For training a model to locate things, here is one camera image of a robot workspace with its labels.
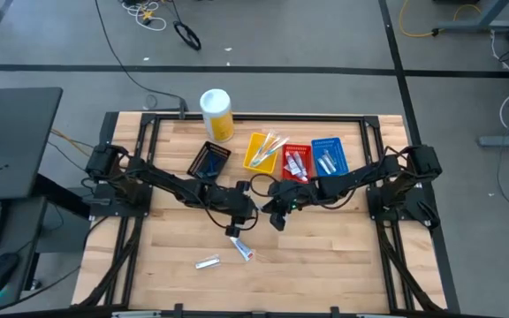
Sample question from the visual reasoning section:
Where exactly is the yellow disinfectant wipes canister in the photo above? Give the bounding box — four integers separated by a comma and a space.
199, 87, 236, 144

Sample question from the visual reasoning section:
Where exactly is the black floor cable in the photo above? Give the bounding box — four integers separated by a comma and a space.
93, 0, 190, 120

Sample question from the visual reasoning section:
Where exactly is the yellow floor cable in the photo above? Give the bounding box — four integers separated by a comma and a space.
398, 0, 484, 39

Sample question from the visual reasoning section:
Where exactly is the black computer mouse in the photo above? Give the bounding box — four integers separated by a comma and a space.
0, 252, 21, 297

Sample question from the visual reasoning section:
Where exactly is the yellow plastic basket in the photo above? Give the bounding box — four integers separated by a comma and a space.
242, 132, 280, 176

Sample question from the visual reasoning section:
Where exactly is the black flat desk panel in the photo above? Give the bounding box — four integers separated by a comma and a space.
0, 87, 64, 201

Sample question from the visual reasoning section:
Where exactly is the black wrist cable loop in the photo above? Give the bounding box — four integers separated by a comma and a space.
248, 172, 283, 199

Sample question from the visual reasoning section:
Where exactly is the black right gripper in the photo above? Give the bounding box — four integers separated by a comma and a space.
260, 179, 323, 232

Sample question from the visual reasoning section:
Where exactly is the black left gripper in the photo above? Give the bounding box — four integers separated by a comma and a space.
209, 185, 260, 239

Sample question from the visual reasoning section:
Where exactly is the black plastic basket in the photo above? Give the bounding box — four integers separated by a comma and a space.
186, 140, 232, 180

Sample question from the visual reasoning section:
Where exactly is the gray desk leg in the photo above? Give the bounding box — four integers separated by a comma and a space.
430, 0, 509, 35

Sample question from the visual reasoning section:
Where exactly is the red toothbrush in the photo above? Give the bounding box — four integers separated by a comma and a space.
252, 134, 285, 167

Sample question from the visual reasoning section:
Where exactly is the white cable bundle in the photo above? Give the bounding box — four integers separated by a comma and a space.
120, 0, 168, 33

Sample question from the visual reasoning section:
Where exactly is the blue toothbrush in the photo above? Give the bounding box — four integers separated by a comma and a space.
250, 137, 291, 169
254, 129, 277, 163

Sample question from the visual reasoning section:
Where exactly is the red plastic basket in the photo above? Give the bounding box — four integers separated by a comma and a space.
280, 143, 315, 184

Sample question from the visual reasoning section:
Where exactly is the blue plastic basket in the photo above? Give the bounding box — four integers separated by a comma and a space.
310, 136, 351, 178

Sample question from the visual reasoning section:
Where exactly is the black desk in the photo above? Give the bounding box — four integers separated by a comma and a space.
0, 196, 49, 310

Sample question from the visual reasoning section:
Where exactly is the black cable coil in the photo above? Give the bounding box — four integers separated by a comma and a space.
172, 0, 203, 52

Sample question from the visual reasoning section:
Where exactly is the white travel toothpaste tube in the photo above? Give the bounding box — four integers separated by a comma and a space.
284, 150, 298, 177
229, 236, 256, 262
292, 151, 309, 183

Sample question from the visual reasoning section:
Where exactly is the gray desk foot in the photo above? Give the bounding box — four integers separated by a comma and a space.
477, 131, 509, 148

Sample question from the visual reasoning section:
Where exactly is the black aluminium table frame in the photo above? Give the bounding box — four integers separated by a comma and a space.
72, 111, 462, 318

